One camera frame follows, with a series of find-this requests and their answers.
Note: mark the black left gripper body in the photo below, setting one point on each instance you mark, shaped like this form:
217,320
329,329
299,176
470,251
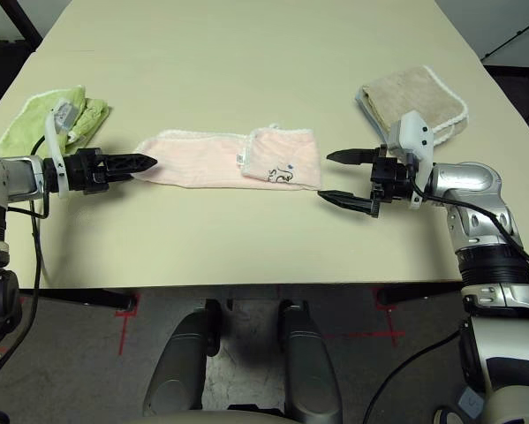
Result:
80,172

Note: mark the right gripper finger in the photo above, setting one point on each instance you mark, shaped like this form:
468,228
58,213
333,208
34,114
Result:
350,203
354,157

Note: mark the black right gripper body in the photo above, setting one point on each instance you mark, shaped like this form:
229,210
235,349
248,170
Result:
394,179

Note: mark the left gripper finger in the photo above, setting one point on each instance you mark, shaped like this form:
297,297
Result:
122,178
129,164

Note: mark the pink terry towel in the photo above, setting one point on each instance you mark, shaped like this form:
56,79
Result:
193,159

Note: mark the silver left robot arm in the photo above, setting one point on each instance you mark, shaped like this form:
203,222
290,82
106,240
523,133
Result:
8,176

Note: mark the beige folded towel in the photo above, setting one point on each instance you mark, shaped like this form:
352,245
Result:
370,119

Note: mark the green terry towel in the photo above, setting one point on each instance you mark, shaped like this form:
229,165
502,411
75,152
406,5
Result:
25,123

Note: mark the beige terry towel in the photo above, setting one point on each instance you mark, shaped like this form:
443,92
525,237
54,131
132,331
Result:
405,93

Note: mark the black table foot bar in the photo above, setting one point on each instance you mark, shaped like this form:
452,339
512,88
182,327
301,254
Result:
92,298

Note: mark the grey robot right leg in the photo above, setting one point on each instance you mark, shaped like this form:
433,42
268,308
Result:
308,366

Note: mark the grey robot leg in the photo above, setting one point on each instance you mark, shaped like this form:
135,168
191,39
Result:
180,371
308,366

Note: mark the black metal bar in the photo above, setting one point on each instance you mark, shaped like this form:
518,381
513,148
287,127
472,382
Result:
516,37

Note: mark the grey robot left leg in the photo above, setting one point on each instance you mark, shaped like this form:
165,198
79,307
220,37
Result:
180,371

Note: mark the grey blue floor object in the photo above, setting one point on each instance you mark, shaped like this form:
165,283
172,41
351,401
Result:
471,399

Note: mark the beige robot torso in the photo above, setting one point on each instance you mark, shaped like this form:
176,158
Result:
215,417

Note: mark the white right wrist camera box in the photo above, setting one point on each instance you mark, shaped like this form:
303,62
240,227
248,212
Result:
416,137

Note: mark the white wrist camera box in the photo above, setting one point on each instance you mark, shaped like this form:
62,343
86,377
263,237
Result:
63,115
416,137

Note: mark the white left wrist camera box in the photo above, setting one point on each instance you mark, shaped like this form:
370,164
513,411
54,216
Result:
63,115

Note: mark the black metal table frame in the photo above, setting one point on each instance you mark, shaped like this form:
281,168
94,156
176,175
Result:
30,20

